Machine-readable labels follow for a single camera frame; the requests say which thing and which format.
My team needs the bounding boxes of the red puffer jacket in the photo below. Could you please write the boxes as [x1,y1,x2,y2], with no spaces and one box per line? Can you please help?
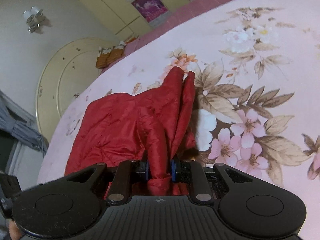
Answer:
[65,67,195,196]

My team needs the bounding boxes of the grey curtain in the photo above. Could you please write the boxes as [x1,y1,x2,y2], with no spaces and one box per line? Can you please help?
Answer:
[1,92,49,157]

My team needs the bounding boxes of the orange striped folded cloth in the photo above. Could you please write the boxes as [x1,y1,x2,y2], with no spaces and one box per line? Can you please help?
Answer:
[95,44,125,69]

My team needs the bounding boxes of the cream round headboard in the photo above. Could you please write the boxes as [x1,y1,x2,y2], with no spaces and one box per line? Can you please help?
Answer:
[35,37,116,141]

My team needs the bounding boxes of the white floral bed sheet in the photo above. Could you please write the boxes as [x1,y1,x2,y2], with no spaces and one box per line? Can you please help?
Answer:
[38,0,319,239]

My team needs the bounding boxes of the lower left purple poster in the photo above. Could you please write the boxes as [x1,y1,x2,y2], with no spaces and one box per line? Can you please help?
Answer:
[131,0,168,23]

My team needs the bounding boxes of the pink checked bed cover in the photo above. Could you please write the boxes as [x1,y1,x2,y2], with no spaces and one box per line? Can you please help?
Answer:
[98,0,250,75]

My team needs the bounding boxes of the wall lamp fixture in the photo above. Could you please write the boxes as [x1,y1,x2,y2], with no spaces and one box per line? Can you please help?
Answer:
[23,6,46,33]

